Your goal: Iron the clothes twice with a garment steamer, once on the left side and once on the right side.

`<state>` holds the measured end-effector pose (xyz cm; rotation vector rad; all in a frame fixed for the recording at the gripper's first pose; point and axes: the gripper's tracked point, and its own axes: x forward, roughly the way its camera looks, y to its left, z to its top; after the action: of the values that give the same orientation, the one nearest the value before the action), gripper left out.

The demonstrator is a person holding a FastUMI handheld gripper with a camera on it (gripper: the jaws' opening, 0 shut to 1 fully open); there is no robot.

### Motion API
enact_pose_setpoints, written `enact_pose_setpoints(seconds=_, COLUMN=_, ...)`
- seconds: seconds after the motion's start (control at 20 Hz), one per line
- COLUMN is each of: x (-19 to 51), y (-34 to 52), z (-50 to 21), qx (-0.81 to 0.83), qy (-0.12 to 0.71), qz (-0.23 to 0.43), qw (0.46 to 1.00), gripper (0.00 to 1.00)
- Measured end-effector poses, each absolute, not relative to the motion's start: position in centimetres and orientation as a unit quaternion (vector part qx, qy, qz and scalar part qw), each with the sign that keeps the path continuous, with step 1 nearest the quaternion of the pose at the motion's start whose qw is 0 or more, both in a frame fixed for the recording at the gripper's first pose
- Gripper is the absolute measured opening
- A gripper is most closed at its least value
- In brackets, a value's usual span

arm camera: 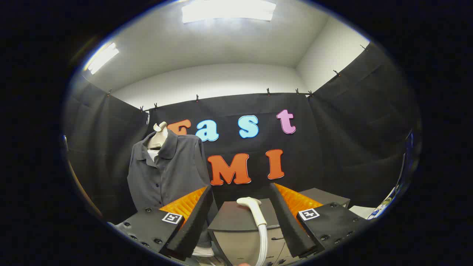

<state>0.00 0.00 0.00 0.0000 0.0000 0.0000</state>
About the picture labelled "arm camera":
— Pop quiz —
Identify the large ceiling light panel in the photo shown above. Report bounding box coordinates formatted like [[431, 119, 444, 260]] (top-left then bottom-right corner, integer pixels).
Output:
[[181, 0, 277, 23]]

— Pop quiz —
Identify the black backdrop cloth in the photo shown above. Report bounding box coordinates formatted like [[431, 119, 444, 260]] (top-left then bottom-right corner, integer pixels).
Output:
[[63, 42, 422, 222]]

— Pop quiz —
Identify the cluttered white side table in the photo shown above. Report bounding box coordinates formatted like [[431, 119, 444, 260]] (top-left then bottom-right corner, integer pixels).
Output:
[[349, 187, 399, 221]]

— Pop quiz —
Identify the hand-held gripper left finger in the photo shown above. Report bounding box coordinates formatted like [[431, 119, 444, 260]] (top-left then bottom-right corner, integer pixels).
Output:
[[111, 185, 214, 261]]

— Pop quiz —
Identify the white garment steamer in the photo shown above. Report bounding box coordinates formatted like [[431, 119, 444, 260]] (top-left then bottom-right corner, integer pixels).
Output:
[[236, 197, 268, 266]]

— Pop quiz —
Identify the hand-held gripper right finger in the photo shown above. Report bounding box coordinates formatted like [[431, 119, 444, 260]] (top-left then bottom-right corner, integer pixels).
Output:
[[269, 182, 370, 258]]

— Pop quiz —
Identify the narrow ceiling light panel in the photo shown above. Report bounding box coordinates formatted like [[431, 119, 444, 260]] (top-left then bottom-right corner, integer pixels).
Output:
[[84, 42, 120, 75]]

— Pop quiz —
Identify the grey button shirt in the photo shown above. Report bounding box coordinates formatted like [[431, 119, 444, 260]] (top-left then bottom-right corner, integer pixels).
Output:
[[127, 129, 219, 249]]

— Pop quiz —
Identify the grey cabinet with dark top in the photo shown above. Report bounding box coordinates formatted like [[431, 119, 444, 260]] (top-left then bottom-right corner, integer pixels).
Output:
[[208, 188, 351, 266]]

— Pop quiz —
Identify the beige mannequin torso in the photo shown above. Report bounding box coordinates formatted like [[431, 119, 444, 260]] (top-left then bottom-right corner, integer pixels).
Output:
[[147, 122, 215, 258]]

